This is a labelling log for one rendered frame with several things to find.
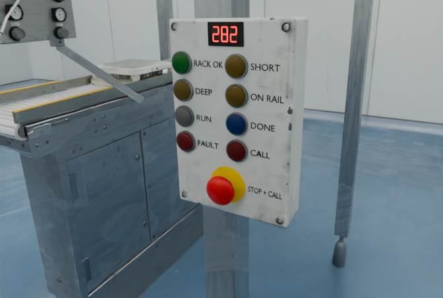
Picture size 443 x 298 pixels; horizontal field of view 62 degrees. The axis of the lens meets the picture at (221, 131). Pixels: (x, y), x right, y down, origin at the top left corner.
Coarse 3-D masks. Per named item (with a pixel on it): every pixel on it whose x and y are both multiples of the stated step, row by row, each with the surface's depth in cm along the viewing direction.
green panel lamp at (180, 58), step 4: (176, 56) 47; (180, 56) 47; (184, 56) 47; (172, 60) 48; (176, 60) 47; (180, 60) 47; (184, 60) 47; (188, 60) 47; (172, 64) 48; (176, 64) 48; (180, 64) 47; (184, 64) 47; (188, 64) 47; (176, 68) 48; (180, 68) 48; (184, 68) 47; (188, 68) 47; (180, 72) 48; (184, 72) 48
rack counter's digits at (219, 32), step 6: (216, 30) 44; (222, 30) 44; (228, 30) 43; (234, 30) 43; (216, 36) 44; (222, 36) 44; (228, 36) 43; (234, 36) 43; (216, 42) 44; (222, 42) 44; (228, 42) 44; (234, 42) 43
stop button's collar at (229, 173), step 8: (224, 168) 49; (232, 168) 49; (224, 176) 50; (232, 176) 49; (240, 176) 48; (232, 184) 49; (240, 184) 49; (240, 192) 49; (264, 192) 47; (232, 200) 50
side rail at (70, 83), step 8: (64, 80) 139; (72, 80) 141; (80, 80) 145; (88, 80) 148; (32, 88) 128; (40, 88) 130; (48, 88) 133; (56, 88) 136; (64, 88) 139; (0, 96) 119; (8, 96) 121; (16, 96) 123; (24, 96) 126
